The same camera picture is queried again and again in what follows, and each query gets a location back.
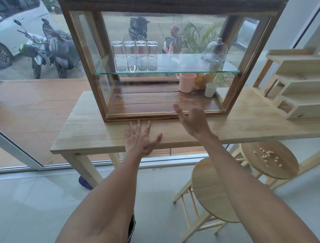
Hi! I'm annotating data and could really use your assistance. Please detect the person's right hand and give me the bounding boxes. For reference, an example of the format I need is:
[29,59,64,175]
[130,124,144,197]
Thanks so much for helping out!
[173,98,218,140]

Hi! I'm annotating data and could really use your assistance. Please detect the person's left hand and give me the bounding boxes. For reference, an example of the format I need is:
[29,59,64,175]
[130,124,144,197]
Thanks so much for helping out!
[124,120,163,158]

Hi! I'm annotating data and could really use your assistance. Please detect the person's left forearm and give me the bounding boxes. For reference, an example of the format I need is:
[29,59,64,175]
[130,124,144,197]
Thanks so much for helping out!
[55,151,149,243]

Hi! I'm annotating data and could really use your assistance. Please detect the person's right forearm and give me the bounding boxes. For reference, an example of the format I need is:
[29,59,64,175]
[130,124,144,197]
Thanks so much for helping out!
[197,135,320,243]

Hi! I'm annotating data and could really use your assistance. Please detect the wooden glass display cabinet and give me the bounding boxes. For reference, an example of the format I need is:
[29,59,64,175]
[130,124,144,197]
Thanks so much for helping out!
[58,0,288,123]

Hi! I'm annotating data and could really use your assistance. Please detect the pink plastic cup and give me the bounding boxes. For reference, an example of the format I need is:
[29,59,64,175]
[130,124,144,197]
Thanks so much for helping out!
[176,73,197,93]

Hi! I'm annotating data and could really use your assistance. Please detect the bag of yellow snacks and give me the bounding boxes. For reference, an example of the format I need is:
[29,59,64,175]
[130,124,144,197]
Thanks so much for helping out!
[193,60,224,91]

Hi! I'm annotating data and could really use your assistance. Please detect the white paper cup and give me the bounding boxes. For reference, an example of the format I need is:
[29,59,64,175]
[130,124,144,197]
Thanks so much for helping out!
[204,82,219,98]

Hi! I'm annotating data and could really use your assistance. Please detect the glass shelf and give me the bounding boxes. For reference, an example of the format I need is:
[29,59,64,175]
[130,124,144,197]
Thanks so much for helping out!
[94,67,241,76]

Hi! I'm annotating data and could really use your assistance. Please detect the light wooden table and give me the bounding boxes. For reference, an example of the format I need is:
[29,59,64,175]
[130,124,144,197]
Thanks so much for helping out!
[50,86,320,190]

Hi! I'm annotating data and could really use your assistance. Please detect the clear glass measuring jar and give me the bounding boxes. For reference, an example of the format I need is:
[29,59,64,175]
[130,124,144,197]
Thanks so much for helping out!
[147,41,159,71]
[135,40,148,71]
[124,41,137,71]
[111,41,123,71]

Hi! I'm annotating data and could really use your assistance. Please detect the clear glass dome cover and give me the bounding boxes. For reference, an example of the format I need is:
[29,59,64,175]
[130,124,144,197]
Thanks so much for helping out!
[200,38,228,73]

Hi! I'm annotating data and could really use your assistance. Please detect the red scooter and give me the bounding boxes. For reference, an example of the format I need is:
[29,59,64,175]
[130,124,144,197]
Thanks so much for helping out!
[161,24,183,54]

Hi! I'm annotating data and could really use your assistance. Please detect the round wooden stool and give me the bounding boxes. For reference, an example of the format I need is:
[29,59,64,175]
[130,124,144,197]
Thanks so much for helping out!
[172,157,242,243]
[229,140,320,191]

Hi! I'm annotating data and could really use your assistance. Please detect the green palm plant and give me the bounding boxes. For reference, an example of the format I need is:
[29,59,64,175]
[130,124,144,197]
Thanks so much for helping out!
[179,20,226,54]

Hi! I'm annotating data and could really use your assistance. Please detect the purple shoe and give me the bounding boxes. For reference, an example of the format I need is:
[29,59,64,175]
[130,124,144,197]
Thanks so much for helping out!
[78,175,94,190]

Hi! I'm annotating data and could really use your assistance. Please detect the dark shorts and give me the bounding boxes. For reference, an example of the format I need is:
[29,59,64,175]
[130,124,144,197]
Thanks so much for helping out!
[127,211,136,243]

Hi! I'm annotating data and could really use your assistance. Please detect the black scooter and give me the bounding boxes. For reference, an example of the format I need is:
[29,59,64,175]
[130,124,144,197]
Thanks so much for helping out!
[128,16,151,42]

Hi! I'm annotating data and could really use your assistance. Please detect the scattered pale crumbs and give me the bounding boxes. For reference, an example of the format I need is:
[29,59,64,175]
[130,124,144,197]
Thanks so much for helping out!
[253,147,280,168]

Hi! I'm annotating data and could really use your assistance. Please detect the dark grey scooter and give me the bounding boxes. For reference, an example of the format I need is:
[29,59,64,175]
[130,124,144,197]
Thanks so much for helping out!
[41,18,82,79]

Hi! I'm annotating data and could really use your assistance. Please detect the stepped wooden display rack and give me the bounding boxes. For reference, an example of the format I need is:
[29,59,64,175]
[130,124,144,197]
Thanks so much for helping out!
[251,47,320,120]

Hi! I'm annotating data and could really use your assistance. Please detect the white scooter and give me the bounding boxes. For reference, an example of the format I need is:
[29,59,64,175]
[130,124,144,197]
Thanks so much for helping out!
[13,19,48,79]

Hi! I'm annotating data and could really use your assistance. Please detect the white car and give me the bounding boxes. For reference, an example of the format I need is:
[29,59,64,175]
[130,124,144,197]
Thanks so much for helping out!
[0,0,58,70]

